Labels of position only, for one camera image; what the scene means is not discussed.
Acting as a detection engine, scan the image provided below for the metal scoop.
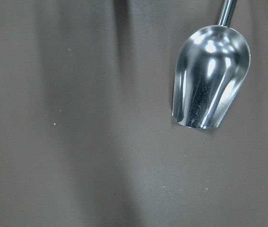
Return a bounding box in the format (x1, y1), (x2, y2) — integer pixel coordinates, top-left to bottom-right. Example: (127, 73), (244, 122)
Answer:
(172, 0), (251, 130)

